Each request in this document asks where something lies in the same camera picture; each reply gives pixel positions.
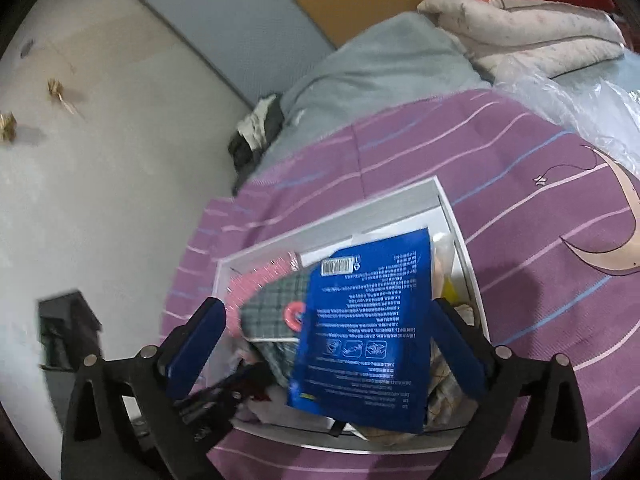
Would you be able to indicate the clear plastic bag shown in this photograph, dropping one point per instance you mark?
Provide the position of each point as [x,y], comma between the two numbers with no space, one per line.
[575,105]

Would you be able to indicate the black ribbon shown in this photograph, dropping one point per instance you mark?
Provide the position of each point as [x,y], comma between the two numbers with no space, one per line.
[339,427]

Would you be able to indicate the blue-grey mat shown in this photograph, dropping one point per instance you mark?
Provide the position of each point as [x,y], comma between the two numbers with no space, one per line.
[225,15]

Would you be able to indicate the white cardboard box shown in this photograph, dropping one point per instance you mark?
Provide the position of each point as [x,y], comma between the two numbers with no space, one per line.
[400,205]

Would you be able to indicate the green plaid cloth pouch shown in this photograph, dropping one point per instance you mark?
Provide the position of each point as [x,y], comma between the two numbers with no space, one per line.
[270,305]

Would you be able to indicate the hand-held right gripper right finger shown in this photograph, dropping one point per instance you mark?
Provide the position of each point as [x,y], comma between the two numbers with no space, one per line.
[457,355]

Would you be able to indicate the black white plush toy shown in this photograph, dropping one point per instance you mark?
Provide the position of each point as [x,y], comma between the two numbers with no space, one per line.
[255,130]

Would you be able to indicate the black box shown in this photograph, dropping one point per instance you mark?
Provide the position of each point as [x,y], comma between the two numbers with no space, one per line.
[65,325]

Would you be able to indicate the yellow packet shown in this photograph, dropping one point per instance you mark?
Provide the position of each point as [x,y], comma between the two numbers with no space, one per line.
[448,289]

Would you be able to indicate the white quilt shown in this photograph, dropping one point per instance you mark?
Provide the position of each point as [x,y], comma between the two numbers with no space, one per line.
[525,30]

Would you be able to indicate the blue packet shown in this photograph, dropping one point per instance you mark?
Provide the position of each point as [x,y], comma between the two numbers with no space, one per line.
[360,320]

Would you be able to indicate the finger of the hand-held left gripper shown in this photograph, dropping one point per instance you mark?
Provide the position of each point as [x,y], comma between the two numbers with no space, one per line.
[245,382]

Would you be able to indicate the purple striped bedsheet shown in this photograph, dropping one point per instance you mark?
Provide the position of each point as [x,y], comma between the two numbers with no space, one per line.
[525,210]

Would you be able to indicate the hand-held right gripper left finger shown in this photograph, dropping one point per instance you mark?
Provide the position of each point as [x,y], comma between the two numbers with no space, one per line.
[200,347]

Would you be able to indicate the pink glitter sponge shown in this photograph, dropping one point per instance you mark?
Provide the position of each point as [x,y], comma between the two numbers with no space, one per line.
[250,280]

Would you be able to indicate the grey blanket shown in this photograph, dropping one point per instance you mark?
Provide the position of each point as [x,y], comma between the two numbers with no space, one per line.
[380,65]

